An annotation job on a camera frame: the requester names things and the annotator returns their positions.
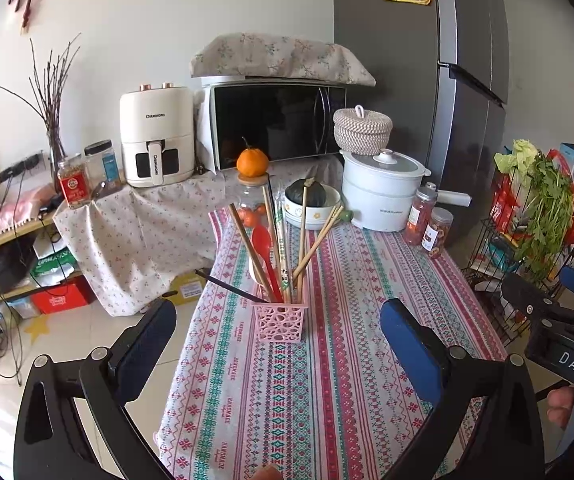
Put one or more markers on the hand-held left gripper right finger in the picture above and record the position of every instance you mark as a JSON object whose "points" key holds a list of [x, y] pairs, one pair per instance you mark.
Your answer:
{"points": [[412, 355]]}

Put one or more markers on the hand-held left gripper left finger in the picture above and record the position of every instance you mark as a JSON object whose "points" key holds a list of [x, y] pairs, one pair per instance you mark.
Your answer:
{"points": [[147, 345]]}

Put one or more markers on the dark wooden chopstick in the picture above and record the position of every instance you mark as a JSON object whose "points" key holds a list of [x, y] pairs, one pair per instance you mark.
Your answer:
{"points": [[222, 285], [268, 210]]}

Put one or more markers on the white plastic spoon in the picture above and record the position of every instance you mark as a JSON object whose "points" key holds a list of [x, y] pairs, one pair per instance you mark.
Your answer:
{"points": [[254, 267]]}

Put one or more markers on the pink lattice utensil holder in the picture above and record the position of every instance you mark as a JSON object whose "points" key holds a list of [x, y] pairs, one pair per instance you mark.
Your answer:
{"points": [[279, 320]]}

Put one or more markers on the brown wooden chopstick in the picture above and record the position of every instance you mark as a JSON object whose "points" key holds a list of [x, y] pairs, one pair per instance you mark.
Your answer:
{"points": [[247, 245]]}

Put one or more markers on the red plastic spoon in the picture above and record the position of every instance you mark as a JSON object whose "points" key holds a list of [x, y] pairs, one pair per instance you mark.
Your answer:
{"points": [[262, 250]]}

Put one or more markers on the printed bamboo chopstick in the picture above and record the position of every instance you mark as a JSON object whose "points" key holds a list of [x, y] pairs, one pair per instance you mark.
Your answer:
{"points": [[283, 250]]}

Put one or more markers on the person's right hand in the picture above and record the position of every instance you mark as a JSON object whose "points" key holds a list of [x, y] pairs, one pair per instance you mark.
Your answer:
{"points": [[562, 405]]}

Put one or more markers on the person's left hand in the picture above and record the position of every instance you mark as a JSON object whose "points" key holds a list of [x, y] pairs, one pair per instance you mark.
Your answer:
{"points": [[268, 467]]}

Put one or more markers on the yellow cardboard box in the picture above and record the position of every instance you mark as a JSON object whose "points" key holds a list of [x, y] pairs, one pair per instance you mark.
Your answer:
{"points": [[187, 290]]}

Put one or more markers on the striped patterned tablecloth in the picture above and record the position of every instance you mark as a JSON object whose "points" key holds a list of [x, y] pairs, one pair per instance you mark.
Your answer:
{"points": [[342, 385]]}

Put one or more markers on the leafy green vegetables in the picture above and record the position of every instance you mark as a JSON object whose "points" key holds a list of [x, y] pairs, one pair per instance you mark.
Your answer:
{"points": [[547, 210]]}

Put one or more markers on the red snack packet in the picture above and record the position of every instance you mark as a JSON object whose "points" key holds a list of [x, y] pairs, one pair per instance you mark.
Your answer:
{"points": [[502, 205]]}

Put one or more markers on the red box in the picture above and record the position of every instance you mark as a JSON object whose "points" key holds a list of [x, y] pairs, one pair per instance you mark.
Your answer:
{"points": [[62, 297]]}

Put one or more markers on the jar of dried fruit rings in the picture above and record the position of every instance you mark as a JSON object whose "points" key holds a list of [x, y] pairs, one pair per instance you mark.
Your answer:
{"points": [[437, 235]]}

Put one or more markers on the small-flower white cloth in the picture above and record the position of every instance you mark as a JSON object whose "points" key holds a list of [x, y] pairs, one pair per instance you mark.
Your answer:
{"points": [[132, 240]]}

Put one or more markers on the green plastic bag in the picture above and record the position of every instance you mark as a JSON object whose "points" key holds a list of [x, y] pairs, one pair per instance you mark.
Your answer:
{"points": [[52, 265]]}

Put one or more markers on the tall jar of red snacks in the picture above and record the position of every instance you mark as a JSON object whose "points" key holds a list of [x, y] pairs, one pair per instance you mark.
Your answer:
{"points": [[419, 217]]}

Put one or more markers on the white electric cooking pot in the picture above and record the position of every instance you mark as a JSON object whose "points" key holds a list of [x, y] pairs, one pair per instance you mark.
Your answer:
{"points": [[377, 195]]}

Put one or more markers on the wooden shelf unit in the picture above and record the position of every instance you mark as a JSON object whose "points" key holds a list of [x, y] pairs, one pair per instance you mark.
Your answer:
{"points": [[17, 236]]}

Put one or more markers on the red-label nut jar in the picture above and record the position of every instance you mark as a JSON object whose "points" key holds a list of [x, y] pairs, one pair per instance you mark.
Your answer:
{"points": [[73, 185]]}

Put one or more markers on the glass jar with wooden lid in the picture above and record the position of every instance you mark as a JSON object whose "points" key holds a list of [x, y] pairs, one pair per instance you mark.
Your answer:
{"points": [[249, 200]]}

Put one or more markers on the blue-label plastic jar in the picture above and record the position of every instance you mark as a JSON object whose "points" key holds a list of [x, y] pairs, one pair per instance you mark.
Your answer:
{"points": [[103, 165]]}

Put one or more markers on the dark green pumpkin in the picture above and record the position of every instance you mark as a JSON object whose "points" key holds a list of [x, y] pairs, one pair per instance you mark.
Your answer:
{"points": [[299, 196]]}

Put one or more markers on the glass vase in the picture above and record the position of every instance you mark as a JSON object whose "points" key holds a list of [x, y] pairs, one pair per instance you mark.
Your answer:
{"points": [[56, 160]]}

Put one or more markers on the orange tangerine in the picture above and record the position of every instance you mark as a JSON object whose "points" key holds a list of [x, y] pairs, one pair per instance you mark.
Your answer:
{"points": [[252, 162]]}

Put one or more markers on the black power strip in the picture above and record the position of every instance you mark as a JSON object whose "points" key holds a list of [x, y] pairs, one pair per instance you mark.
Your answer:
{"points": [[17, 167]]}

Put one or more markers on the cream air fryer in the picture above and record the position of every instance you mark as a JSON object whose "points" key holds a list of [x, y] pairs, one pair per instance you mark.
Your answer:
{"points": [[154, 120]]}

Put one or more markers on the woven lidded basket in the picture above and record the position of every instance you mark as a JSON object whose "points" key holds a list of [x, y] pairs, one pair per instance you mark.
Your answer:
{"points": [[362, 132]]}

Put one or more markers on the grey refrigerator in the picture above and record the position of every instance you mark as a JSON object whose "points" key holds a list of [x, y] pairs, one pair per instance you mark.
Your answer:
{"points": [[392, 85]]}

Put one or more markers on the black microwave oven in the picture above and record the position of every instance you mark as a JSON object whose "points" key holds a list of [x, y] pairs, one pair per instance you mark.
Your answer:
{"points": [[277, 125]]}

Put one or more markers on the dried bare branches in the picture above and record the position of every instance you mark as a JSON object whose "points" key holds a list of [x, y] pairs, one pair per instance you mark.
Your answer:
{"points": [[49, 90]]}

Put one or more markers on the floral branch-print cloth cover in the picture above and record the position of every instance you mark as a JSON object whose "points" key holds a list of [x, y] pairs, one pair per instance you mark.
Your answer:
{"points": [[277, 57]]}

